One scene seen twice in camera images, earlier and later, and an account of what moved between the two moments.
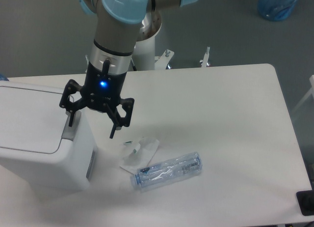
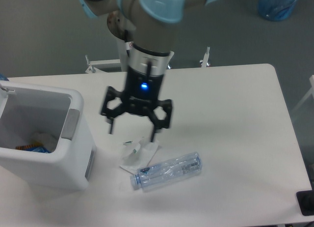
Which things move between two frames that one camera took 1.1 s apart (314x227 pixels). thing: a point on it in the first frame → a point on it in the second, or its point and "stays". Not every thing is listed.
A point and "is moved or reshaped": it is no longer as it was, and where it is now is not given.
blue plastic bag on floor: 277,6 stays
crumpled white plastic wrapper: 140,158 stays
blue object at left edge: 3,77 stays
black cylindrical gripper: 101,91 → 141,91
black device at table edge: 305,199 stays
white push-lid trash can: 39,151 is moved or reshaped
